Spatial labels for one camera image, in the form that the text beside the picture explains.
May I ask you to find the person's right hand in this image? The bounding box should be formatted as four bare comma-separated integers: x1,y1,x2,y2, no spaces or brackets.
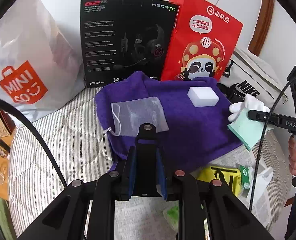
288,136,296,176

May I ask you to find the green wet wipe packet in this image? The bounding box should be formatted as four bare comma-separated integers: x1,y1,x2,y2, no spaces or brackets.
239,165,254,190

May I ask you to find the yellow mesh pouch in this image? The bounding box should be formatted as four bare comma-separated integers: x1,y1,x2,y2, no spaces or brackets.
197,166,241,197

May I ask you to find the brown wooden door frame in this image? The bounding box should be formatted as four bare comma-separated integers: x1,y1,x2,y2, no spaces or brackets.
248,0,275,56

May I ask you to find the white mesh drawstring pouch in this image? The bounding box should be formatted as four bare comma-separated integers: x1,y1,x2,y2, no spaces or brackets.
103,96,169,137

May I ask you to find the newspaper sheet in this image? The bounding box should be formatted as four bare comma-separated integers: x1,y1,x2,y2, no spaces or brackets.
112,144,274,240

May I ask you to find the black headset box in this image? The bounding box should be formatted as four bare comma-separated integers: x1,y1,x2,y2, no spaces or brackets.
80,0,178,88

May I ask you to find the white paper towel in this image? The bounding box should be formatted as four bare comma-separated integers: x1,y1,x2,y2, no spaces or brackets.
246,165,274,204

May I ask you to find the white sponge block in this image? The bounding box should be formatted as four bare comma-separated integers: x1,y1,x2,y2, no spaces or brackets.
188,87,219,107

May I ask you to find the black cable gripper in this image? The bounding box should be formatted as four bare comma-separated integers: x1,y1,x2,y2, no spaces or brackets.
0,95,68,189
248,76,296,212

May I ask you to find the striped quilt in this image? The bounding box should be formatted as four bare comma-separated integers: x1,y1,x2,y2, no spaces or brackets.
8,88,291,239

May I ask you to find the green tissue pack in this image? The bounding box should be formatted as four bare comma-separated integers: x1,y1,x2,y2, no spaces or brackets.
163,204,179,232

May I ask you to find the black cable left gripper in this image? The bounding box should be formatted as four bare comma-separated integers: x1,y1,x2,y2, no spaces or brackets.
0,95,68,189

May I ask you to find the wooden side shelf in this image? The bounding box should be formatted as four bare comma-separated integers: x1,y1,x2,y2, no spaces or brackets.
0,122,16,202

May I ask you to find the red panda paper bag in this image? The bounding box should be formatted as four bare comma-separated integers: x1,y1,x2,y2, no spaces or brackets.
161,0,243,81

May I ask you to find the purple towel tray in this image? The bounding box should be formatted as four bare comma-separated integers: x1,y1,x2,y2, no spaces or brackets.
94,71,241,172

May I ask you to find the white Miniso plastic bag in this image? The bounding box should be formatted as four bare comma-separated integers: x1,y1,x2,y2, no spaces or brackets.
0,0,85,122

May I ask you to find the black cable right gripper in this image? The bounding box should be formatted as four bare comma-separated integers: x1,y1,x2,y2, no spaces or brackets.
248,76,296,212

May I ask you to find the white Nike waist bag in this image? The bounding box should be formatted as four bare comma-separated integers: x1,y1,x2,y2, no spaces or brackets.
218,47,283,108

